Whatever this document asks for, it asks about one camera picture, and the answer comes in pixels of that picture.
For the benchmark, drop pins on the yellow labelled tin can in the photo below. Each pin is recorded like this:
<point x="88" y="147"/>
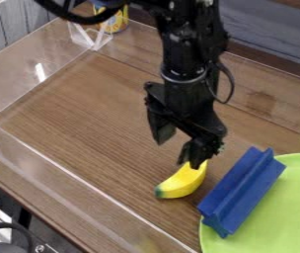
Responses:
<point x="119" y="22"/>

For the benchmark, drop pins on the yellow toy banana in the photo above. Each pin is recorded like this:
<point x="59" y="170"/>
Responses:
<point x="183" y="182"/>

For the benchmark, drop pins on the blue plastic block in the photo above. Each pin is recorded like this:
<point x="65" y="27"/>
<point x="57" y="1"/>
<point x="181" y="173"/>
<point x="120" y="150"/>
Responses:
<point x="228" y="204"/>

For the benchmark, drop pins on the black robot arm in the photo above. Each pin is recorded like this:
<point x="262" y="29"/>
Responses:
<point x="194" y="41"/>

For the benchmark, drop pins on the green plate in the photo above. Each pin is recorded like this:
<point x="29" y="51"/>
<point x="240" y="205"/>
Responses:
<point x="271" y="230"/>

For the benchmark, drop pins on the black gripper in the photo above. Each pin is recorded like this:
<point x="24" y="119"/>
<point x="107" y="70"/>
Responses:
<point x="180" y="104"/>

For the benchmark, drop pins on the clear acrylic barrier wall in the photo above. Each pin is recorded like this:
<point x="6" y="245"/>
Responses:
<point x="80" y="163"/>

